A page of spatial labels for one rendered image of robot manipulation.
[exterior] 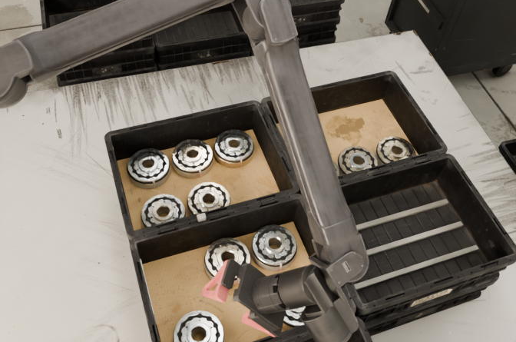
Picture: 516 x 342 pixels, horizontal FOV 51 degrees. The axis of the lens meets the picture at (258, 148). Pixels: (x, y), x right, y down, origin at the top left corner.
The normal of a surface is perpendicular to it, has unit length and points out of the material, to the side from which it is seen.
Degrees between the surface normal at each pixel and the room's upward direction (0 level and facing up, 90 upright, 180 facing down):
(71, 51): 41
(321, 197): 36
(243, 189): 0
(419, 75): 0
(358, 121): 0
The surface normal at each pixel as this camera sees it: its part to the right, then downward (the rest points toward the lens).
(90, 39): 0.25, 0.05
